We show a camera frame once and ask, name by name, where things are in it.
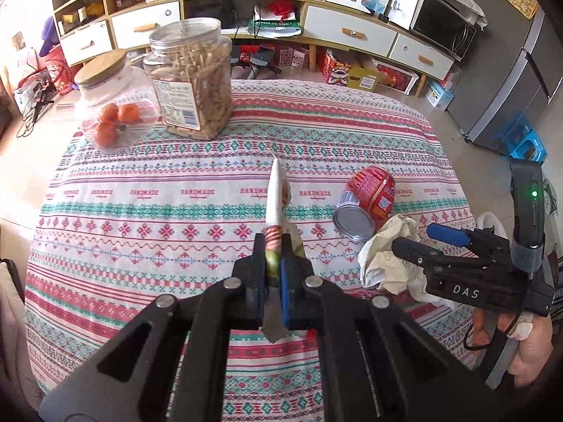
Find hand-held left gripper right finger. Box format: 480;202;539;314
279;234;503;422

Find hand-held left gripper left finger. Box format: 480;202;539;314
39;233;269;422

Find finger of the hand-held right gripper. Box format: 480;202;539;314
391;235;446;270
425;223;476;249

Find tissue paper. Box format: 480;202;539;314
358;213;441;303

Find white plastic bucket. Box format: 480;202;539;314
475;211;513;247

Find snack wrapper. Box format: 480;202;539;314
259;156;307;346

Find person's right hand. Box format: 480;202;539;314
472;308;555;388

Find red tin can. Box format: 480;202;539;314
331;165;397;243

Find patterned tablecloth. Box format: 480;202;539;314
24;79;485;422

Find blue plastic stool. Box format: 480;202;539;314
500;114;549;164

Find blue white cardboard box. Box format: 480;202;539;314
424;79;455;111

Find white bin with red print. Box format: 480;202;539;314
371;56;421;96

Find grey refrigerator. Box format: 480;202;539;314
446;0;563;155

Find yellow cardboard box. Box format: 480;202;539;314
316;47;384;93

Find clear plastic snack jar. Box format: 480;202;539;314
148;17;234;142

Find black microwave oven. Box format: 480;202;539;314
409;0;478;62

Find black red tool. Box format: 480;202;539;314
230;45;283;80

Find pink patterned box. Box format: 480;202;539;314
277;46;311;69

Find glass jar with wooden lid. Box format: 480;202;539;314
72;48;162;151

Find wide white cabinet drawer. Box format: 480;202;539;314
303;5;399;58

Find yellow paper note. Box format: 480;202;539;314
504;0;540;21

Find red and green bags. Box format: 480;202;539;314
247;0;304;38

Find black set-top device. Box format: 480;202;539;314
183;0;236;32

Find wooden tv cabinet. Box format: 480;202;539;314
108;0;456;82

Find small white cabinet drawer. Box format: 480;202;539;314
110;2;182;52

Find red mesh bag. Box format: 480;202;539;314
45;46;78;96

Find white shelf drawer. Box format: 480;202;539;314
59;19;114;67

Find purple cloth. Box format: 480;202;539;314
39;15;61;56

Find black cable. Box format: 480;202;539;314
465;315;519;353

